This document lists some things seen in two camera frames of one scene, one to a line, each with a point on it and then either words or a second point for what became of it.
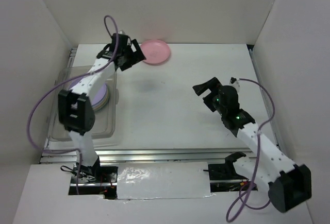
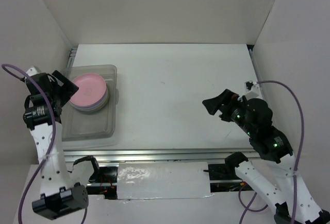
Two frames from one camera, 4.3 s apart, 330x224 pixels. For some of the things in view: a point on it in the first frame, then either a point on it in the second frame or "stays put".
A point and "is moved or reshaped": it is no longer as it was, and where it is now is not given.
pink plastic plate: [155, 51] is moved or reshaped
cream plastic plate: [101, 103] stays put
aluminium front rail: [144, 155] stays put
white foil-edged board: [162, 179] stays put
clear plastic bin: [105, 126] stays put
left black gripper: [138, 53] → [68, 88]
